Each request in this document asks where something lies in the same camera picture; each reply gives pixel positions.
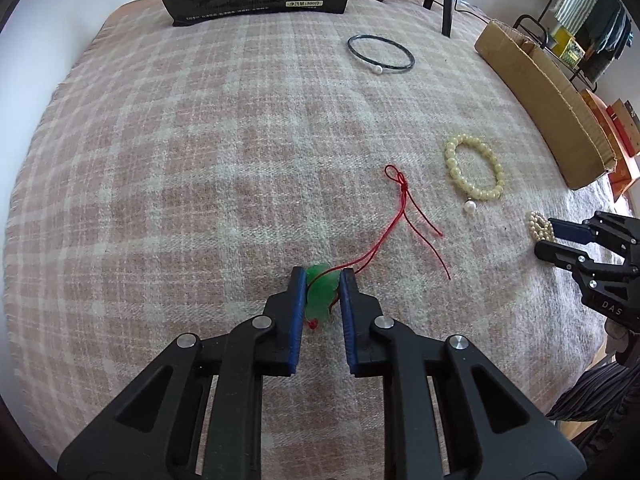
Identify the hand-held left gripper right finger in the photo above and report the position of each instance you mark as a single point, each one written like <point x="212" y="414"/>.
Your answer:
<point x="346" y="310"/>

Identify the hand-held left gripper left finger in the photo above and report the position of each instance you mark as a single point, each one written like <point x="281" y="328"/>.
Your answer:
<point x="297" y="310"/>

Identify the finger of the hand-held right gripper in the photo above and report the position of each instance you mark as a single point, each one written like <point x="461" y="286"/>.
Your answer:
<point x="555" y="254"/>
<point x="567" y="231"/>

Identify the person's right hand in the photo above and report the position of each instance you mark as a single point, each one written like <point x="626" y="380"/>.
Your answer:
<point x="615" y="337"/>

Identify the orange flat box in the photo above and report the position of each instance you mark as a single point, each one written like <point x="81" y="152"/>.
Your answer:
<point x="617" y="160"/>

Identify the red brown booklets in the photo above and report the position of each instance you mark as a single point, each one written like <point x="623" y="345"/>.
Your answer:
<point x="625" y="125"/>

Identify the dark pleated cloth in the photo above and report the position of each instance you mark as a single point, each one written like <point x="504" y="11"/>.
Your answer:
<point x="600" y="400"/>

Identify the brown cardboard box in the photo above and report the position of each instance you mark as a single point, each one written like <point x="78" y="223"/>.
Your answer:
<point x="545" y="90"/>

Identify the pink plaid blanket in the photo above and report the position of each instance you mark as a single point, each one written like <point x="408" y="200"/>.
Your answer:
<point x="200" y="160"/>

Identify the yellow green small box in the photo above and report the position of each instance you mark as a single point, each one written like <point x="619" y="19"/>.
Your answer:
<point x="570" y="47"/>

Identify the clothes rack with clothes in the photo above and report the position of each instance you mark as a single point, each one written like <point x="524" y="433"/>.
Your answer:
<point x="607" y="20"/>

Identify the black bangle with pearl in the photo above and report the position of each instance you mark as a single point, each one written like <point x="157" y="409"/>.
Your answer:
<point x="400" y="67"/>

